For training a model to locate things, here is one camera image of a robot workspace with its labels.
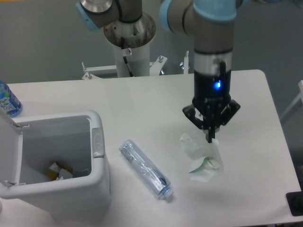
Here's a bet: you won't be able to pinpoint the black cable on pedestal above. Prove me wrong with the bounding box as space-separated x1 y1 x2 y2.
120 36 134 78

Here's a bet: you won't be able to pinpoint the white pedestal base frame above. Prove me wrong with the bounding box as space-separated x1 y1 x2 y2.
82 51 191 79

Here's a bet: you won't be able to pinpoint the blue labelled water bottle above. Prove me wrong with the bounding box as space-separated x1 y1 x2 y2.
0 81 23 117

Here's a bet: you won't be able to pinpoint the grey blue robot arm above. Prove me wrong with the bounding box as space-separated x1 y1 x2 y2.
76 0 243 143

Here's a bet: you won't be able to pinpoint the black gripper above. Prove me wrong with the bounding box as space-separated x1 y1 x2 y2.
182 71 241 143

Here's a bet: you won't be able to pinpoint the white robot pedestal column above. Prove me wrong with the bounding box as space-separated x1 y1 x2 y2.
103 13 157 78

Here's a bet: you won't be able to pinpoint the white plastic trash can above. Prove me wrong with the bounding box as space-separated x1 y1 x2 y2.
0 110 111 214

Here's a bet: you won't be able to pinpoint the white frame at right edge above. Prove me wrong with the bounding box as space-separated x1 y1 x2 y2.
280 80 303 124

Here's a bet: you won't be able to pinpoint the yellow white trash pieces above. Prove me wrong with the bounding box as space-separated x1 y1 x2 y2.
47 162 73 181

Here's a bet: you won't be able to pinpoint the black clamp at table edge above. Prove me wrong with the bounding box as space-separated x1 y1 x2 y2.
286 191 303 217

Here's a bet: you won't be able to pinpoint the crushed clear plastic bottle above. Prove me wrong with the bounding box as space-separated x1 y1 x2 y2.
119 140 174 200

